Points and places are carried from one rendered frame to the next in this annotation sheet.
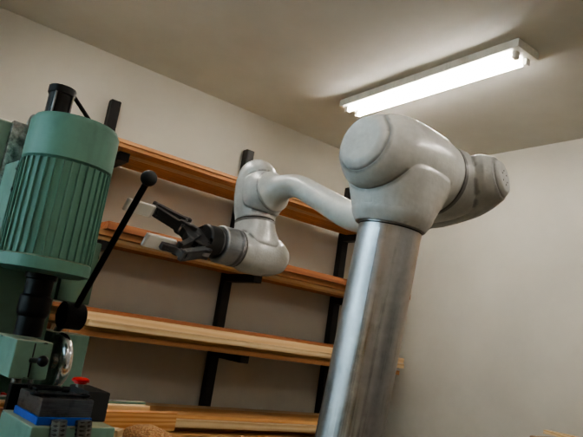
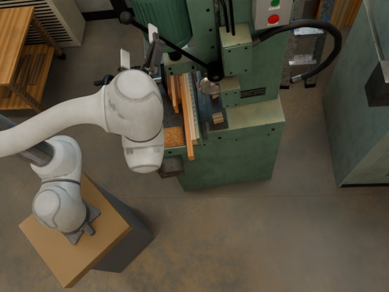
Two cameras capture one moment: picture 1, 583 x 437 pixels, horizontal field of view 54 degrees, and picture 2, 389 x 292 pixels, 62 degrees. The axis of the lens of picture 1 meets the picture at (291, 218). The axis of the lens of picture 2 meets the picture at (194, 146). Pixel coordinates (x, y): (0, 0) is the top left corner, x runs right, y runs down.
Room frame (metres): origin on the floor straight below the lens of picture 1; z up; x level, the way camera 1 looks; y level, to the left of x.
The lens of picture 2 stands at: (1.82, -0.07, 2.08)
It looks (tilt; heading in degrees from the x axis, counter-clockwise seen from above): 65 degrees down; 144
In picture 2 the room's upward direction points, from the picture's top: 19 degrees counter-clockwise
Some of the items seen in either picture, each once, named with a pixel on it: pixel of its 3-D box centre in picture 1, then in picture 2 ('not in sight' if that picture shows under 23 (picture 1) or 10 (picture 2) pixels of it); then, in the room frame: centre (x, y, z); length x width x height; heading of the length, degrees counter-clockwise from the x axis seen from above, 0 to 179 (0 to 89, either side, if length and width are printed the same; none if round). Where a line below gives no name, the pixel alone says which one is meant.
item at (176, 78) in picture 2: not in sight; (177, 78); (1.13, 0.46, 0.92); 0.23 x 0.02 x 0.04; 133
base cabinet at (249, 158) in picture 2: not in sight; (218, 131); (1.24, 0.55, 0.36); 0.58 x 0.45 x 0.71; 43
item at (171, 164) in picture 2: not in sight; (171, 167); (1.23, 0.18, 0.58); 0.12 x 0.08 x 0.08; 43
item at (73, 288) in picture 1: (73, 270); (235, 51); (1.41, 0.50, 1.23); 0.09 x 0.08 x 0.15; 43
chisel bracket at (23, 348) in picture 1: (18, 359); (182, 62); (1.17, 0.48, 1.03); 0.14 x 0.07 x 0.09; 43
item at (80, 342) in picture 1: (60, 358); (229, 89); (1.39, 0.48, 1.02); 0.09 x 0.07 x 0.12; 133
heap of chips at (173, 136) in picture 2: (149, 433); (167, 135); (1.26, 0.22, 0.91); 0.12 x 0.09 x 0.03; 43
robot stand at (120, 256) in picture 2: not in sight; (106, 230); (1.04, -0.27, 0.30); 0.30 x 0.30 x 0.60; 81
